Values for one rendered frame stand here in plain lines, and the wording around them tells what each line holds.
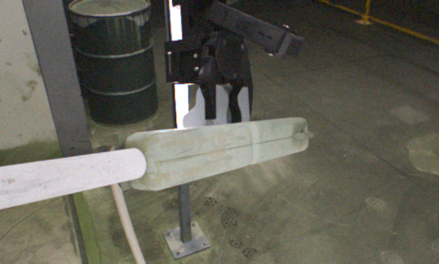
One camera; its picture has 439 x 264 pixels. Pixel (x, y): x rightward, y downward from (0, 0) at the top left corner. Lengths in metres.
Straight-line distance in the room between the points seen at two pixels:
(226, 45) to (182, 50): 0.05
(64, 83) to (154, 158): 2.10
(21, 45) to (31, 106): 0.35
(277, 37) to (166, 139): 0.18
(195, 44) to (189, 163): 0.18
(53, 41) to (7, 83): 0.33
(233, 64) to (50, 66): 1.93
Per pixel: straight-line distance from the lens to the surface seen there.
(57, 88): 2.40
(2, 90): 2.40
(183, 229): 2.09
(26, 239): 2.36
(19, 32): 2.29
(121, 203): 0.71
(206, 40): 0.48
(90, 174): 0.28
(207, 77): 0.44
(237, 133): 0.40
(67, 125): 2.52
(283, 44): 0.43
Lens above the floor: 1.62
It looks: 32 degrees down
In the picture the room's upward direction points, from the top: straight up
